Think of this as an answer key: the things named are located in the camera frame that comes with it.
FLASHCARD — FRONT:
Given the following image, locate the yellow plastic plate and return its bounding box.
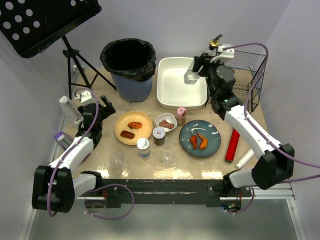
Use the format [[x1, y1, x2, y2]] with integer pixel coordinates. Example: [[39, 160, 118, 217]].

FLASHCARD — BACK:
[[114, 111, 153, 146]]

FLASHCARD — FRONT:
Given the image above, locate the brown fried food piece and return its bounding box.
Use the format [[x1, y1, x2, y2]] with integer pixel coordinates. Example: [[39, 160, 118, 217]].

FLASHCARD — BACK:
[[127, 121, 143, 129]]

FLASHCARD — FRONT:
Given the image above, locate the red-brown food bar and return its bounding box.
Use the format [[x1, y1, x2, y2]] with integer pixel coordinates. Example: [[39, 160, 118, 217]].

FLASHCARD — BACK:
[[120, 130, 135, 139]]

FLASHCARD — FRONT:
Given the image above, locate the pink lid spice jar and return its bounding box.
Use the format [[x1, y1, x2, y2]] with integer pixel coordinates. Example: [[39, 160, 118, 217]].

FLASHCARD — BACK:
[[176, 107, 187, 126]]

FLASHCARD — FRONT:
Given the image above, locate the blue ceramic plate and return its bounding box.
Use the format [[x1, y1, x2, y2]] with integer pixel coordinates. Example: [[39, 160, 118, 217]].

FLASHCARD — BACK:
[[179, 119, 221, 159]]

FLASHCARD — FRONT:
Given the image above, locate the red label brown jar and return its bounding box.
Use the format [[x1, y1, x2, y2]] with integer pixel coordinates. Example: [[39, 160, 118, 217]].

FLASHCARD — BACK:
[[152, 126, 166, 146]]

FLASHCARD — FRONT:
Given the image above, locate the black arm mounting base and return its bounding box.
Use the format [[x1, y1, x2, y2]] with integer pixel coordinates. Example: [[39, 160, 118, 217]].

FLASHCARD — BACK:
[[97, 177, 252, 208]]

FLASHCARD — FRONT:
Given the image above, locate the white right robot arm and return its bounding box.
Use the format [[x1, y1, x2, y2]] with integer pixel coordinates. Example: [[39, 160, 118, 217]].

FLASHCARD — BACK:
[[191, 53, 295, 195]]

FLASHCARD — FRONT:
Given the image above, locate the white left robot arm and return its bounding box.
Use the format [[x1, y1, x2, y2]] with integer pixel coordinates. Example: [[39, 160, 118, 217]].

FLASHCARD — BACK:
[[31, 91, 116, 216]]

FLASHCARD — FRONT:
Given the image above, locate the white metronome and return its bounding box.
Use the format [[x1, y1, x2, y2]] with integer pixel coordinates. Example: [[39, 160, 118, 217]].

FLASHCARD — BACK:
[[59, 96, 83, 126]]

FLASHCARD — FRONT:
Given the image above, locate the blue trash bin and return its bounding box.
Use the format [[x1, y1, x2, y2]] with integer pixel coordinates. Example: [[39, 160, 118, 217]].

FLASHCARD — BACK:
[[111, 73, 153, 102]]

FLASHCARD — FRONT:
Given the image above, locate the purple metronome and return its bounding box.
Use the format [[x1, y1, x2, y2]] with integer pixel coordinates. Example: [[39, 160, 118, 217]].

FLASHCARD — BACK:
[[54, 131, 74, 151]]

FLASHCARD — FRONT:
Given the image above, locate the white plastic tub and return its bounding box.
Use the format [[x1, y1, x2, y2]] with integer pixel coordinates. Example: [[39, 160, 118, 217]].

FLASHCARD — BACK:
[[156, 57, 207, 110]]

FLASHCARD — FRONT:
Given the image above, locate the left clear wine glass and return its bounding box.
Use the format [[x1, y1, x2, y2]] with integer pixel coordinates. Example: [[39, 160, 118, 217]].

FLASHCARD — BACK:
[[110, 151, 125, 167]]

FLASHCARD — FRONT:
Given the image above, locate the clear wine glass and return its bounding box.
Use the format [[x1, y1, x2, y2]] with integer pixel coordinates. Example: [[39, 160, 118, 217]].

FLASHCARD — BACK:
[[162, 149, 175, 165], [110, 151, 125, 167]]

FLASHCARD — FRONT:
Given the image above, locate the black trash bag liner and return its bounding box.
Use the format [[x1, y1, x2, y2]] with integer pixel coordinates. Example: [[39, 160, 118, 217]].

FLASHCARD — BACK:
[[100, 38, 157, 82]]

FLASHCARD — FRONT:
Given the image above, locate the pink meat piece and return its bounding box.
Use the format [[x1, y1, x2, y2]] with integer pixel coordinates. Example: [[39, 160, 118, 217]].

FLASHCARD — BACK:
[[159, 119, 175, 130]]

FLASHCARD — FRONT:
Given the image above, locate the small white green bowl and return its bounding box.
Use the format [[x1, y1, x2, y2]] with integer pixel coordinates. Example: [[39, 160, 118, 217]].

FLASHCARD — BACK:
[[155, 112, 178, 133]]

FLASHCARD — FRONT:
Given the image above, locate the red glitter tube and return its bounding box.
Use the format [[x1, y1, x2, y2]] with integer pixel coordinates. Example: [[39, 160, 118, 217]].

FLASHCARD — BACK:
[[224, 129, 240, 163]]

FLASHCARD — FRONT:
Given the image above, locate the left orange chicken piece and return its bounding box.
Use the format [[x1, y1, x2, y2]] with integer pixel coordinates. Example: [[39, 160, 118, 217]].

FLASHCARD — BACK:
[[189, 135, 198, 150]]

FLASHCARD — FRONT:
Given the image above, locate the orange chicken piece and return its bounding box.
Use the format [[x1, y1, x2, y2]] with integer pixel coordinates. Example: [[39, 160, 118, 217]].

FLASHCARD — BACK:
[[196, 132, 208, 150], [189, 135, 198, 150]]

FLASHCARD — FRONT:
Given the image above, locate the right orange chicken piece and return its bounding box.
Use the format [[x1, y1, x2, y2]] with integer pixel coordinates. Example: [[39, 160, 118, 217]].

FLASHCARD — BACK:
[[196, 132, 208, 150]]

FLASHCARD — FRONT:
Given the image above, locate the right clear wine glass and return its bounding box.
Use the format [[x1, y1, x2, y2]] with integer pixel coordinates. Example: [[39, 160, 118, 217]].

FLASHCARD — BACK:
[[162, 149, 175, 165]]

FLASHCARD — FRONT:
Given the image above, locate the white plastic tube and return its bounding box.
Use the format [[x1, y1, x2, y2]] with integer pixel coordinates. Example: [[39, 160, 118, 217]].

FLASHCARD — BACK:
[[235, 148, 255, 169]]

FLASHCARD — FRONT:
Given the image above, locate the black music stand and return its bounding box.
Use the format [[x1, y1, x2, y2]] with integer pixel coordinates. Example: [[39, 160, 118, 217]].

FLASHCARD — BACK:
[[0, 0, 102, 88]]

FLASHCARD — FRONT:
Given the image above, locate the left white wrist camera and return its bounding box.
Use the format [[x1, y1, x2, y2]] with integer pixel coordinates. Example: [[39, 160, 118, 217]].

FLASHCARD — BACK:
[[75, 90, 96, 106]]

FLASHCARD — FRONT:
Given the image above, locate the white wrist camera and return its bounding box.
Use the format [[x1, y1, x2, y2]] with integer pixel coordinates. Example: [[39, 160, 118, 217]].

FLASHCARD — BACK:
[[75, 90, 96, 106], [210, 43, 235, 64]]

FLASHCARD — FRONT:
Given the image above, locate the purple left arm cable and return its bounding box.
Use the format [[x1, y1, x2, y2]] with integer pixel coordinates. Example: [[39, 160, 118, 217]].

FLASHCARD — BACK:
[[46, 87, 135, 220]]

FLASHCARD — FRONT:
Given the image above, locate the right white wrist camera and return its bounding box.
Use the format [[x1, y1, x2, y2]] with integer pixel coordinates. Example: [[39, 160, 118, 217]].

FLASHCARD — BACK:
[[210, 43, 235, 64]]

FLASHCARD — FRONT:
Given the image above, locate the black wire basket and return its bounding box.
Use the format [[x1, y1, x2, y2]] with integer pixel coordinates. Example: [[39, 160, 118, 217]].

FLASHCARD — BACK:
[[226, 50, 268, 113]]

